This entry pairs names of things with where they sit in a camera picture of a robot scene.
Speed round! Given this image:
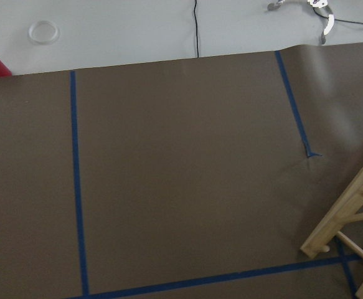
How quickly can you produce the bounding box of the thin black desk cable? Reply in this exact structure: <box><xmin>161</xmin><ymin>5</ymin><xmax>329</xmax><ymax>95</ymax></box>
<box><xmin>192</xmin><ymin>0</ymin><xmax>200</xmax><ymax>59</ymax></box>

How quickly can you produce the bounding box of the wooden dish rack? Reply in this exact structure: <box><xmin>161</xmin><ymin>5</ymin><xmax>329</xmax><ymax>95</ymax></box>
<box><xmin>300</xmin><ymin>167</ymin><xmax>363</xmax><ymax>298</ymax></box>

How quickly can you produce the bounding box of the pink stick with white stand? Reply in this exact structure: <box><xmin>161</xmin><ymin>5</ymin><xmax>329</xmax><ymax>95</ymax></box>
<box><xmin>266</xmin><ymin>0</ymin><xmax>337</xmax><ymax>46</ymax></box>

